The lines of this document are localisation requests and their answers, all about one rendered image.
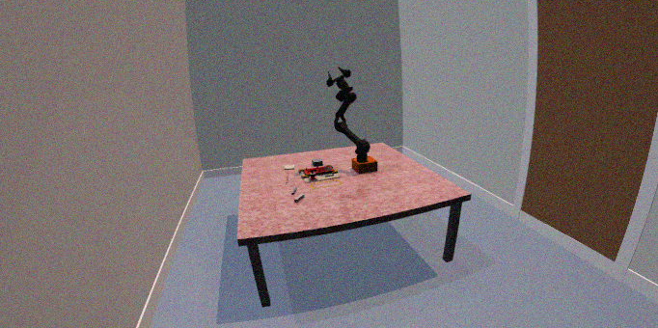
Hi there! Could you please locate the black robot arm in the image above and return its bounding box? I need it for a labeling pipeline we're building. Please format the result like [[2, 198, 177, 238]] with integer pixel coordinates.
[[334, 83, 370, 163]]

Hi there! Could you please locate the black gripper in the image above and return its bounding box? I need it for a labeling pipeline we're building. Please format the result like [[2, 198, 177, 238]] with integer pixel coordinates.
[[326, 67, 350, 87]]

